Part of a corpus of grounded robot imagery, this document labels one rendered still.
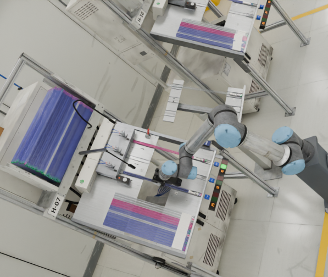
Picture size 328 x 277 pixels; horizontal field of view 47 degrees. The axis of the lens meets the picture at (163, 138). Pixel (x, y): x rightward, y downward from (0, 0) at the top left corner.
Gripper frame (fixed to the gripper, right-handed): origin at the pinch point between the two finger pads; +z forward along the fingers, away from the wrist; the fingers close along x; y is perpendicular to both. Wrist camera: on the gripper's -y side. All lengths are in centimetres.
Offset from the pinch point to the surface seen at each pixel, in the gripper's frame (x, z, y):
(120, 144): -15.5, 3.3, 32.2
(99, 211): 27.3, 8.8, 29.3
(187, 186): -3.3, -3.3, -15.1
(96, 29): -108, 30, 84
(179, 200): 7.0, -2.8, -13.4
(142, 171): -4.3, 4.5, 13.6
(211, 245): 16, 48, -54
